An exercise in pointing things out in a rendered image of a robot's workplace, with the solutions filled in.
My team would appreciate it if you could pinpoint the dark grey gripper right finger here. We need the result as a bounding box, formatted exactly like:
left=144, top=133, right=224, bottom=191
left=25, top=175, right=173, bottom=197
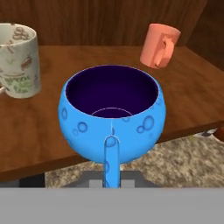
left=119, top=171, right=162, bottom=189

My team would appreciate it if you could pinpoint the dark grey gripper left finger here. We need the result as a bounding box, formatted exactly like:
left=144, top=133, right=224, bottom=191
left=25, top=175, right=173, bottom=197
left=62, top=171, right=104, bottom=189

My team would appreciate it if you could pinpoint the blue bubble-patterned mug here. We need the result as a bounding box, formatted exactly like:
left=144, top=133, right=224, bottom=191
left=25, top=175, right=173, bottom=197
left=57, top=64, right=167, bottom=189

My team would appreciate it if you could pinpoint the white and dark small object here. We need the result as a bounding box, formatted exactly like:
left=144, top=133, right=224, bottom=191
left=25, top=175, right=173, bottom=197
left=194, top=128, right=219, bottom=138

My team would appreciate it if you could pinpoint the white printed mug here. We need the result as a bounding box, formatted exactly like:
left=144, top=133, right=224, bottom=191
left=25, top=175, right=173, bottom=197
left=0, top=23, right=42, bottom=99

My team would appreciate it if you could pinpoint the salmon pink mug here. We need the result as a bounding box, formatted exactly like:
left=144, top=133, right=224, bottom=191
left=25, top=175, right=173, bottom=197
left=139, top=23, right=182, bottom=70

